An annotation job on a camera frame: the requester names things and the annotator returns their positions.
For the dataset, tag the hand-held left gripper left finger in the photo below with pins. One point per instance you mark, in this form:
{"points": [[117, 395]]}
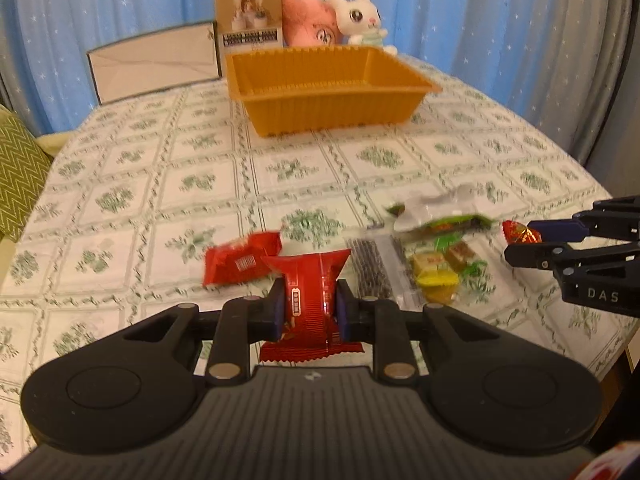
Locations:
{"points": [[276, 310]]}

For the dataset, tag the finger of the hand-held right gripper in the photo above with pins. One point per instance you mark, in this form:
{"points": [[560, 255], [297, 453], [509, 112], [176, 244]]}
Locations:
{"points": [[535, 254], [555, 229]]}

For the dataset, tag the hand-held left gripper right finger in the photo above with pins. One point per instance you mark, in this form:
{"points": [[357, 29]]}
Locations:
{"points": [[343, 310]]}

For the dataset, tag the red foil candy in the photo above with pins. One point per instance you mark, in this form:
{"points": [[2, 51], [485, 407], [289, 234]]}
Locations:
{"points": [[520, 234]]}

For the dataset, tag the red snack packet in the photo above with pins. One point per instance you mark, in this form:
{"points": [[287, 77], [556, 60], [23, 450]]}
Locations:
{"points": [[235, 260], [310, 280]]}

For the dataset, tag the clear packet of dark sticks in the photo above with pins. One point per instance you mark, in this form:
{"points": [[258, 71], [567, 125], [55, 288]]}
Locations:
{"points": [[372, 270]]}

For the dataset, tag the silver foil packet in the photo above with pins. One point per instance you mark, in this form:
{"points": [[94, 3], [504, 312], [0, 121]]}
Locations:
{"points": [[435, 205]]}

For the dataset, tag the orange plastic tray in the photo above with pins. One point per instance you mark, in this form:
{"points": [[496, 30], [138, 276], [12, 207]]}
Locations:
{"points": [[325, 95]]}

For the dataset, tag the brown wrapped candy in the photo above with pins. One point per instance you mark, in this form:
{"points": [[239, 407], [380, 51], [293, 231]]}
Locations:
{"points": [[460, 254]]}

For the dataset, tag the yellow wrapped candy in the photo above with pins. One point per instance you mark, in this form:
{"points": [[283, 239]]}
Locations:
{"points": [[437, 285]]}

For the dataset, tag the tan wrapped candy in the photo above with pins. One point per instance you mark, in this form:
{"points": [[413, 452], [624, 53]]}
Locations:
{"points": [[429, 261]]}

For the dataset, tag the floral tablecloth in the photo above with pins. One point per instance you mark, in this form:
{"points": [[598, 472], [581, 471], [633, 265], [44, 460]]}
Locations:
{"points": [[200, 185]]}

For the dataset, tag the blue star curtain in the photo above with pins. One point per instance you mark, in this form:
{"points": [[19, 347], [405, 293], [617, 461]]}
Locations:
{"points": [[475, 35]]}

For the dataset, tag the flat white box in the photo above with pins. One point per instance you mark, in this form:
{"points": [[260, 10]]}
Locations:
{"points": [[155, 60]]}

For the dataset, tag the light green sofa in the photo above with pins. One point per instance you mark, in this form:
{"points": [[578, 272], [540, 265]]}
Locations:
{"points": [[47, 142]]}

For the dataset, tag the pink plush toy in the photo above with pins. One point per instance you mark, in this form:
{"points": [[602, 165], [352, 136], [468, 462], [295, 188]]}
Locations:
{"points": [[307, 22]]}

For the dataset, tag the cardboard box with picture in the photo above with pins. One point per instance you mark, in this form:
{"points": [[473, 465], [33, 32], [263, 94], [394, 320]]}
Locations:
{"points": [[250, 20]]}

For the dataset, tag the white bunny plush toy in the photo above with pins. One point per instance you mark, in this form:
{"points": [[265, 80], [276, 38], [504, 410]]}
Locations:
{"points": [[357, 15]]}

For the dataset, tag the green zigzag cushion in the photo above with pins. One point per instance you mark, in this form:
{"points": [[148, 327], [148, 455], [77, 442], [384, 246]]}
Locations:
{"points": [[17, 175]]}

